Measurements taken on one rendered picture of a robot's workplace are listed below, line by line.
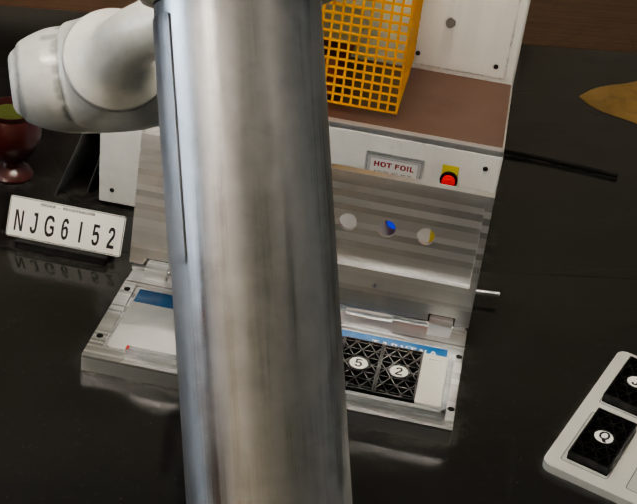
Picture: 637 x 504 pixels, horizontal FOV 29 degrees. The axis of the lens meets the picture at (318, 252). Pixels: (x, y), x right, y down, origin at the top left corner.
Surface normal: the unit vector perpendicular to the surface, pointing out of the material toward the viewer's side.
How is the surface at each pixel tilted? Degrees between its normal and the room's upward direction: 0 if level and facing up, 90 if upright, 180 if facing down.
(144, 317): 0
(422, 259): 79
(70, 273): 0
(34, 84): 75
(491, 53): 90
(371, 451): 0
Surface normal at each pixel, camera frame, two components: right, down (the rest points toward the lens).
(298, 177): 0.59, -0.02
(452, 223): -0.16, 0.33
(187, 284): -0.77, 0.07
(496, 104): 0.11, -0.84
